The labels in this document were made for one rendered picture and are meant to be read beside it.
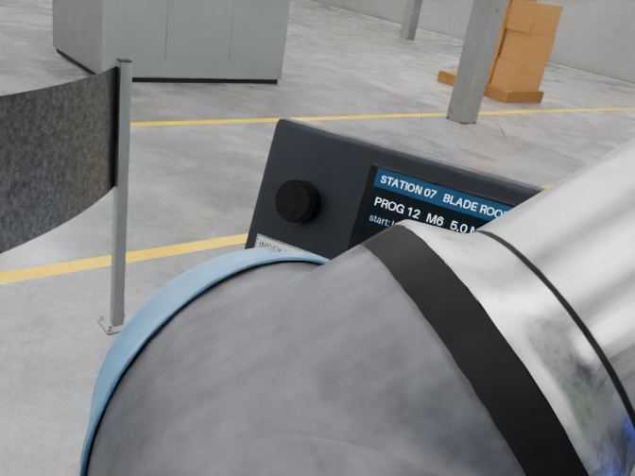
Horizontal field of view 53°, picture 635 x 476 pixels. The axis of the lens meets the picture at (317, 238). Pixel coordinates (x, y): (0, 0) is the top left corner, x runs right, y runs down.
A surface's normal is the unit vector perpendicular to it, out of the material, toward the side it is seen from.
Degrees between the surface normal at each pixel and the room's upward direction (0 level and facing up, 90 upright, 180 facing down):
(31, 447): 0
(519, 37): 90
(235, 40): 90
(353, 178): 75
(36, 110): 90
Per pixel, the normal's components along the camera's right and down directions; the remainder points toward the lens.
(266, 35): 0.60, 0.41
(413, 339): -0.24, -0.51
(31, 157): 0.93, 0.27
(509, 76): -0.77, 0.14
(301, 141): -0.39, 0.06
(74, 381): 0.15, -0.90
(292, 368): -0.30, -0.69
